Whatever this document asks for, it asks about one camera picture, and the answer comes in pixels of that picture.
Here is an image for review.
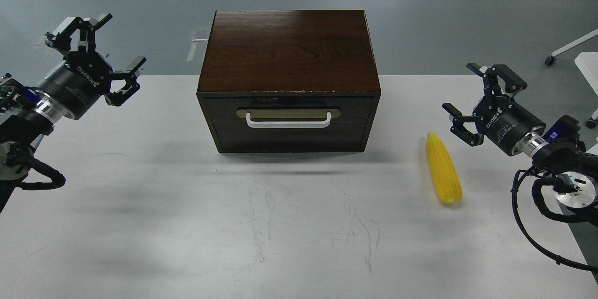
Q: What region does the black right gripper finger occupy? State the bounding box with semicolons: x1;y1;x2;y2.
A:
442;103;487;147
466;63;527;103

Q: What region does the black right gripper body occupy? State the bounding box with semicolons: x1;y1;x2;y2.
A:
473;95;546;156

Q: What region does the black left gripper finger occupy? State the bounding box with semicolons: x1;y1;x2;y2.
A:
45;13;113;64
104;57;147;106

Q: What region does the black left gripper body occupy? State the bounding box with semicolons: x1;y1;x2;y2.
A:
37;51;113;120

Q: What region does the yellow corn cob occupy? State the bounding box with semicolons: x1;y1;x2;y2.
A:
425;131;462;206

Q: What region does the wooden drawer with white handle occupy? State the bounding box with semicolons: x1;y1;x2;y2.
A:
201;96;378;153

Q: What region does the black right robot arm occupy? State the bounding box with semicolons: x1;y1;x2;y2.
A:
442;63;597;225

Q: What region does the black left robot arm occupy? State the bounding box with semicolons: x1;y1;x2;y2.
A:
0;13;146;207

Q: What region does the white chair base leg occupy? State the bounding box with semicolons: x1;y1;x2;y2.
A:
544;29;598;66

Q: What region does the white floor tape mark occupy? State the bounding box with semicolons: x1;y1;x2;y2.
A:
186;28;210;62

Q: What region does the white side table edge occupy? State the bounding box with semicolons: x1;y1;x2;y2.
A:
574;51;598;128

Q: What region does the dark wooden cabinet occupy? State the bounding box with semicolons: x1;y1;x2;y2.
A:
197;9;382;153

